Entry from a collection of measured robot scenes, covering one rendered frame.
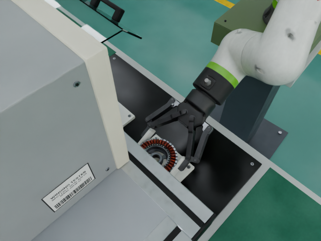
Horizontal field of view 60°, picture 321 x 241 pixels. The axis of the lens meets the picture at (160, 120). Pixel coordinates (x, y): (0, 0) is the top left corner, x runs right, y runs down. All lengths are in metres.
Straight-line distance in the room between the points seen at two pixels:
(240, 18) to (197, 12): 1.55
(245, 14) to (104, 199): 0.94
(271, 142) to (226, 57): 1.18
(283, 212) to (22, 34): 0.72
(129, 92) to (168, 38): 1.48
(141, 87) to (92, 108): 0.67
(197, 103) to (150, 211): 0.37
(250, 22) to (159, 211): 0.89
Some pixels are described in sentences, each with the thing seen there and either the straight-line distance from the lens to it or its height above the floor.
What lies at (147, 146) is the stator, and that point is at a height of 0.84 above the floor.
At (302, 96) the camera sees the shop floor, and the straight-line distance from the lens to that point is 2.15.
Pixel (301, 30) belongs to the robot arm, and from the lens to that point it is 0.62.
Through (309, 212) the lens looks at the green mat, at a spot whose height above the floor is 0.75.
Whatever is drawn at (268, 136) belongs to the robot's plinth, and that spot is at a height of 0.02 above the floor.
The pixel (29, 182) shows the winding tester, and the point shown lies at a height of 1.22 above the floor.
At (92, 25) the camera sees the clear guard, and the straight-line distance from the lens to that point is 0.71.
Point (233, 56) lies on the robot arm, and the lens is 0.69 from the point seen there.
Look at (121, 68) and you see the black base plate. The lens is 1.01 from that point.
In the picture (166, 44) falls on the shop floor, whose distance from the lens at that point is 2.30.
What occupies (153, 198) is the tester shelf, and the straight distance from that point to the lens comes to 0.38.
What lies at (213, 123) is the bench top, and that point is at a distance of 0.89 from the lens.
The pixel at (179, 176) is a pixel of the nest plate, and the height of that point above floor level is 0.78.
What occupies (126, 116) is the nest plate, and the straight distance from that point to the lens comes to 0.86.
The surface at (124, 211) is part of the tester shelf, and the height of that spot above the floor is 1.11.
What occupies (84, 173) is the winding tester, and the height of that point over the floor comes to 1.17.
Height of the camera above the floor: 1.47
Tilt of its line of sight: 55 degrees down
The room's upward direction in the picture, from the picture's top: straight up
